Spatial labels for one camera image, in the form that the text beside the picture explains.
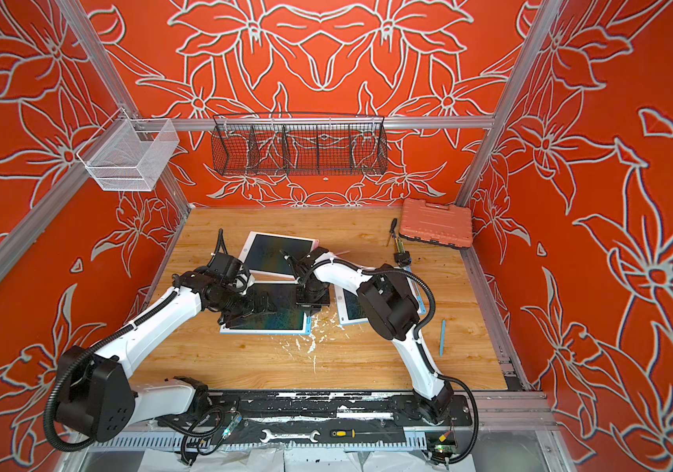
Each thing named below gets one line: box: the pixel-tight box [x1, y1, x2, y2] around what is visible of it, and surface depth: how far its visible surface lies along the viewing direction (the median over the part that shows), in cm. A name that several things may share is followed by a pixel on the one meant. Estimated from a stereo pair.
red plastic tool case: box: [398, 197, 474, 249], surface depth 109 cm
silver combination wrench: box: [259, 429, 321, 444], surface depth 71 cm
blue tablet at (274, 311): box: [220, 279, 312, 336], surface depth 89 cm
